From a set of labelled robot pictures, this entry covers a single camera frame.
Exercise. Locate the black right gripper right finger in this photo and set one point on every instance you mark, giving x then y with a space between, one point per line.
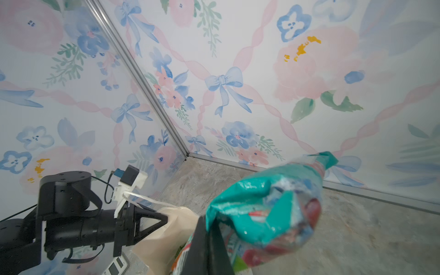
218 262

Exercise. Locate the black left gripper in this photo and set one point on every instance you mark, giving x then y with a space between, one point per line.
134 224

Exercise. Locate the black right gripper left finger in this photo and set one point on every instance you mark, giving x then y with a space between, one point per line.
196 258

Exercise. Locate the white printed paper bag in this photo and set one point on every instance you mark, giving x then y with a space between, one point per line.
158 250

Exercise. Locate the teal snack packet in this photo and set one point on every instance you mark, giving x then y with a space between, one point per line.
271 213

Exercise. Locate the orange Fox's candy packet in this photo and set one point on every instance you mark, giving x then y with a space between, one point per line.
181 257

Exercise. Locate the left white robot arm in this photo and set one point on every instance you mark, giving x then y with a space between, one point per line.
70 215

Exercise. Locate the white calculator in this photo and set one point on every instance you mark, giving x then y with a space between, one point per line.
118 266

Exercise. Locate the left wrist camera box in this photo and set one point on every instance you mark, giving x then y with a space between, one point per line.
130 179

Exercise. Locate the aluminium frame corner post left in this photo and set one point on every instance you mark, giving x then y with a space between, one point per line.
111 32

